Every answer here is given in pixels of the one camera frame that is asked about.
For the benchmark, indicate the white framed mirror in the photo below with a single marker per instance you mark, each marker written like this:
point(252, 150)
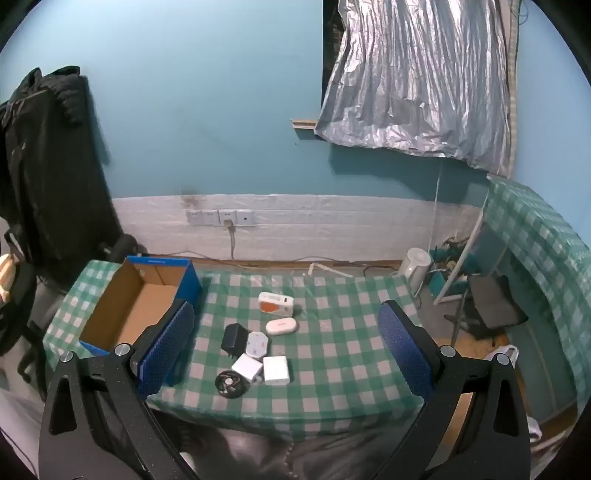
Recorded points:
point(487, 249)

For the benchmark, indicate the black charger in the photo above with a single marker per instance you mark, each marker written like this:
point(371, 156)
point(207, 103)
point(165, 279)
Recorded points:
point(233, 339)

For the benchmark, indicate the white plastic strip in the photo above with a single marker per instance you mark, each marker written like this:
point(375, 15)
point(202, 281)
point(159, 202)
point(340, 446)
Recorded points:
point(330, 270)

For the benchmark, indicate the black folding chair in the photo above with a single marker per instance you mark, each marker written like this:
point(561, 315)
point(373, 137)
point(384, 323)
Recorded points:
point(494, 300)

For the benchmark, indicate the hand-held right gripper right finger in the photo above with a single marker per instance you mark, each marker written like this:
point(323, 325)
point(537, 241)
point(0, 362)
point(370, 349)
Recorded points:
point(406, 350)

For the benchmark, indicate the white oval device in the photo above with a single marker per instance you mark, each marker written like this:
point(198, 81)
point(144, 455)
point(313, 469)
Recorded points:
point(282, 326)

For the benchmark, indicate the green checked cover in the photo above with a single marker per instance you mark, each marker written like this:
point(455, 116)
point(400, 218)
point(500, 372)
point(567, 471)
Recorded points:
point(540, 240)

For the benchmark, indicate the round black metal disc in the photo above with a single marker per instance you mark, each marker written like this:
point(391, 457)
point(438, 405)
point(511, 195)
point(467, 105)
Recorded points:
point(231, 384)

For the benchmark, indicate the light wooden object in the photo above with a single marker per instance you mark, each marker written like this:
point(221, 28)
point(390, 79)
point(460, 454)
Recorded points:
point(7, 277)

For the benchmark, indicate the green checked tablecloth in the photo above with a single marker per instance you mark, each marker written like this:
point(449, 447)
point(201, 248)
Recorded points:
point(332, 360)

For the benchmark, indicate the white octagonal box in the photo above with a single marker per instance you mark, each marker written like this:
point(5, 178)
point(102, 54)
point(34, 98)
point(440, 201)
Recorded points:
point(257, 345)

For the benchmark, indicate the white and orange device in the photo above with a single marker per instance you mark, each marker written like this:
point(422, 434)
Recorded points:
point(274, 304)

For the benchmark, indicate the teal plastic bin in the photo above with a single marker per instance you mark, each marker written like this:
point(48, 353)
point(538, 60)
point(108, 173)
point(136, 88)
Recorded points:
point(438, 281)

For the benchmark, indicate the black round object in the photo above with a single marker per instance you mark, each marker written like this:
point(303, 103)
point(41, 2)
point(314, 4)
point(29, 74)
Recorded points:
point(129, 245)

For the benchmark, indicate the white square charger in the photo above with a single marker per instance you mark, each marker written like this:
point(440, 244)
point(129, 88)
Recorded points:
point(276, 370)

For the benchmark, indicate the blue cardboard box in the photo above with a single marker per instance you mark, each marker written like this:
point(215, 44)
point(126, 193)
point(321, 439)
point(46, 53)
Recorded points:
point(129, 309)

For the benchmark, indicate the white charger with prongs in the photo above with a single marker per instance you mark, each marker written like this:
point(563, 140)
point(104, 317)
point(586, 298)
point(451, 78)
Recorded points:
point(244, 368)

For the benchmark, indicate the black jacket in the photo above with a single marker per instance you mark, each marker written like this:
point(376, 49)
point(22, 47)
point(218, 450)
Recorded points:
point(51, 175)

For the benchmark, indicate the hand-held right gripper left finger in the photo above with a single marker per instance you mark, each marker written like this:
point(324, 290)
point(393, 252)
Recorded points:
point(168, 344)

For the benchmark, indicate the white plastic bag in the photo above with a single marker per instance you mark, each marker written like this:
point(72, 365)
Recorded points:
point(503, 353)

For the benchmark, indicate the white electric kettle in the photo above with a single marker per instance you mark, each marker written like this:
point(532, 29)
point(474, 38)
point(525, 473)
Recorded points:
point(414, 270)

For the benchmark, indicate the wooden wall strip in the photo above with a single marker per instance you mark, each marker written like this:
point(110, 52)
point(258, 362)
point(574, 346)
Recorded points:
point(304, 123)

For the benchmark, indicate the white wall outlet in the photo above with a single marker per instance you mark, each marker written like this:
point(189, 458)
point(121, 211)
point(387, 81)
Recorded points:
point(245, 218)
point(231, 215)
point(194, 218)
point(210, 218)

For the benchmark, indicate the silver foil curtain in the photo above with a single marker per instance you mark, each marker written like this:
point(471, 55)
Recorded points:
point(415, 78)

